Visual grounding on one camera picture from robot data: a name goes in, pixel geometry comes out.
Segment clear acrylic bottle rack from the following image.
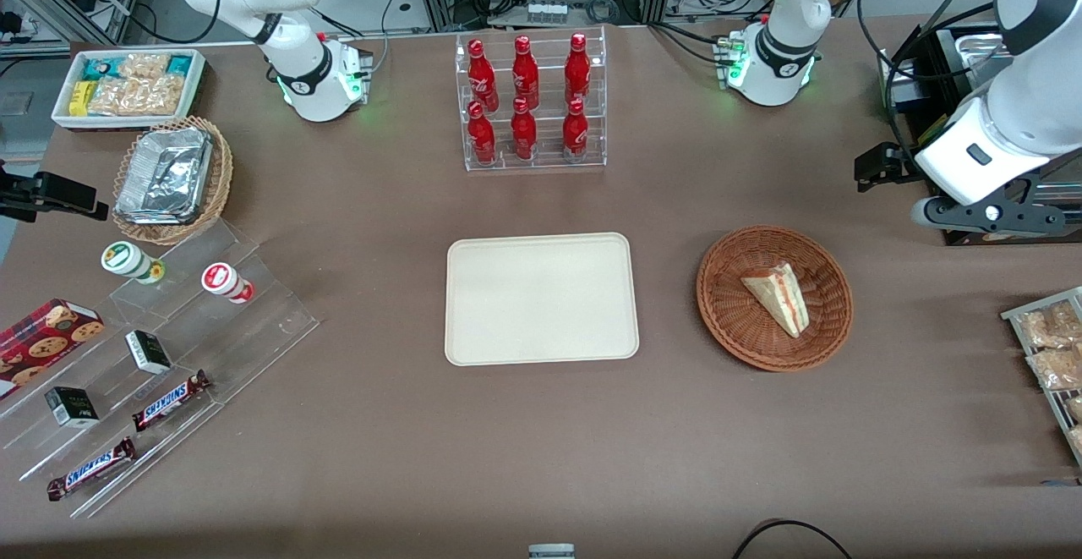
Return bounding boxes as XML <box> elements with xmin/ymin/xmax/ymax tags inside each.
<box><xmin>455</xmin><ymin>26</ymin><xmax>608</xmax><ymax>173</ymax></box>

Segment black cable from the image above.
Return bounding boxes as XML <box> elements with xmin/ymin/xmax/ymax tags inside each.
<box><xmin>731</xmin><ymin>518</ymin><xmax>855</xmax><ymax>559</ymax></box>

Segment black food display case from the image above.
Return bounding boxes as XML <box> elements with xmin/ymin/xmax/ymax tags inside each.
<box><xmin>879</xmin><ymin>25</ymin><xmax>1082</xmax><ymax>247</ymax></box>

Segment oval light wicker basket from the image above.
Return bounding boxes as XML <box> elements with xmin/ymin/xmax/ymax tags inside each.
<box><xmin>112</xmin><ymin>115</ymin><xmax>234</xmax><ymax>247</ymax></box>

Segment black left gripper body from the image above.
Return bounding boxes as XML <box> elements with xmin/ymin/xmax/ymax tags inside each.
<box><xmin>883</xmin><ymin>142</ymin><xmax>925</xmax><ymax>184</ymax></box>

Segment cream plastic tray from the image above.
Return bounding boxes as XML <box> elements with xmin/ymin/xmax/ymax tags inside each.
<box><xmin>445</xmin><ymin>232</ymin><xmax>641</xmax><ymax>368</ymax></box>

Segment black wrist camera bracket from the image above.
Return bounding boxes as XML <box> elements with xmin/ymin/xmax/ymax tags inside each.
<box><xmin>911</xmin><ymin>172</ymin><xmax>1068</xmax><ymax>236</ymax></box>

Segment green lid yogurt cup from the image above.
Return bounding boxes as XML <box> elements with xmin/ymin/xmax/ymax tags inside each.
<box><xmin>101</xmin><ymin>240</ymin><xmax>166</xmax><ymax>285</ymax></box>

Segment white snack bin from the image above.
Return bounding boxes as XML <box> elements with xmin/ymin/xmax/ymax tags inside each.
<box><xmin>51</xmin><ymin>47</ymin><xmax>209</xmax><ymax>133</ymax></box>

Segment aluminium foil container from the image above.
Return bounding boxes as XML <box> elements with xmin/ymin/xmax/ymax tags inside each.
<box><xmin>114</xmin><ymin>126</ymin><xmax>214</xmax><ymax>227</ymax></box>

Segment red lid yogurt cup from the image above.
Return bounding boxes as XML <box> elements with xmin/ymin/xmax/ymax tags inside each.
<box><xmin>200</xmin><ymin>262</ymin><xmax>255</xmax><ymax>304</ymax></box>

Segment small black box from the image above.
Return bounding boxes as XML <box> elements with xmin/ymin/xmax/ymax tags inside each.
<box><xmin>44</xmin><ymin>386</ymin><xmax>101</xmax><ymax>430</ymax></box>

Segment red tartan cookie box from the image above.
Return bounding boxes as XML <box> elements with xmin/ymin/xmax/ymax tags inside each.
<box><xmin>0</xmin><ymin>298</ymin><xmax>106</xmax><ymax>401</ymax></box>

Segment clear acrylic stepped display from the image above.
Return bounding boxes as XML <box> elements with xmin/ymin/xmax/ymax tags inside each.
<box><xmin>0</xmin><ymin>219</ymin><xmax>320</xmax><ymax>519</ymax></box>

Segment round brown wicker basket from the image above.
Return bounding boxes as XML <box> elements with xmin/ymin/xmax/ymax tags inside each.
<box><xmin>696</xmin><ymin>225</ymin><xmax>855</xmax><ymax>372</ymax></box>

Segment black box white label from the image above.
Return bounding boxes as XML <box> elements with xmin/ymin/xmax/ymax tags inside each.
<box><xmin>124</xmin><ymin>330</ymin><xmax>173</xmax><ymax>375</ymax></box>

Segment red cola bottle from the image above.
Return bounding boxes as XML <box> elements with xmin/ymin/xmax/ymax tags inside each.
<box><xmin>467</xmin><ymin>101</ymin><xmax>498</xmax><ymax>165</ymax></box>
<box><xmin>511</xmin><ymin>35</ymin><xmax>540</xmax><ymax>112</ymax></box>
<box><xmin>511</xmin><ymin>97</ymin><xmax>538</xmax><ymax>161</ymax></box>
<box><xmin>562</xmin><ymin>98</ymin><xmax>590</xmax><ymax>159</ymax></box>
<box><xmin>467</xmin><ymin>38</ymin><xmax>500</xmax><ymax>113</ymax></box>
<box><xmin>565</xmin><ymin>32</ymin><xmax>591</xmax><ymax>107</ymax></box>

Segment grey wire tray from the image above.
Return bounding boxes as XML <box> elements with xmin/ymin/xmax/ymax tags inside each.
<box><xmin>1001</xmin><ymin>286</ymin><xmax>1082</xmax><ymax>469</ymax></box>

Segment triangular sandwich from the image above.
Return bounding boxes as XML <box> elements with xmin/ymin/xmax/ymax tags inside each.
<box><xmin>741</xmin><ymin>263</ymin><xmax>811</xmax><ymax>338</ymax></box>

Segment Snickers chocolate bar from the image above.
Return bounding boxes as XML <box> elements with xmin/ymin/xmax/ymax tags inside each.
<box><xmin>131</xmin><ymin>370</ymin><xmax>211</xmax><ymax>433</ymax></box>
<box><xmin>46</xmin><ymin>436</ymin><xmax>138</xmax><ymax>502</ymax></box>

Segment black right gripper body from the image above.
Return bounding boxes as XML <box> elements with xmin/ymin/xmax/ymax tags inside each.
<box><xmin>0</xmin><ymin>166</ymin><xmax>41</xmax><ymax>223</ymax></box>

